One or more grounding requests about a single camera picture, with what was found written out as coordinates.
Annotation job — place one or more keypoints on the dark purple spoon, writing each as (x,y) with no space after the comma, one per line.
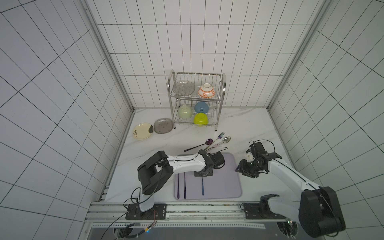
(207,143)

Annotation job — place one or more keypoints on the blue fork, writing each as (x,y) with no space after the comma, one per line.
(203,189)

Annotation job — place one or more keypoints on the lilac rectangular placemat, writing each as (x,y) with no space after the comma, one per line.
(224,183)

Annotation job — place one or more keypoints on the lime green bowl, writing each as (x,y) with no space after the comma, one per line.
(201,119)

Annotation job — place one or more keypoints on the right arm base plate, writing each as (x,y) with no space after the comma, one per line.
(259,212)

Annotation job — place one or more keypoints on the steel two-tier dish rack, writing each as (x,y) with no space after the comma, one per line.
(218,81)

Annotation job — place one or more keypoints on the pale green bowl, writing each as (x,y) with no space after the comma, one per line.
(185,112)

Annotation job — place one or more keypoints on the clear glass plate in rack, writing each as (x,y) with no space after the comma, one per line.
(181,88)

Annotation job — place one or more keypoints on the pink handled silver spoon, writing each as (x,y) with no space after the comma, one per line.
(225,140)

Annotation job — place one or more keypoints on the grey oval plate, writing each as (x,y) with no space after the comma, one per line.
(163,125)

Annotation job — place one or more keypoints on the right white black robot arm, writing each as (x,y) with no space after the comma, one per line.
(317,209)

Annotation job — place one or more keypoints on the cream round plate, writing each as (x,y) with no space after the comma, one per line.
(143,131)

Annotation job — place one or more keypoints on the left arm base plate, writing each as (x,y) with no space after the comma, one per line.
(147,211)

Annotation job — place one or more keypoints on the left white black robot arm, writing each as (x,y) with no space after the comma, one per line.
(159,168)

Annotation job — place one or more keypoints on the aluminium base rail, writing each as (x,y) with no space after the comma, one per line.
(181,214)

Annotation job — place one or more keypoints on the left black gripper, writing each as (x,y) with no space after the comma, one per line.
(209,174)

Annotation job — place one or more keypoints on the blue bowl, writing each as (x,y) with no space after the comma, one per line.
(201,107)

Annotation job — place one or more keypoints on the purple fork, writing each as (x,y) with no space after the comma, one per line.
(178,186)

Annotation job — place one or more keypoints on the white orange patterned bowl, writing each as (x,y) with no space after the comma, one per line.
(206,91)

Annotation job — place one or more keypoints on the rainbow handled fork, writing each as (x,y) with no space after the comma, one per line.
(218,138)

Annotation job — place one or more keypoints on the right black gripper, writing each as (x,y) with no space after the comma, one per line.
(244,168)

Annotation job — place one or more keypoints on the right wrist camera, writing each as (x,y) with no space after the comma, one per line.
(249,157)

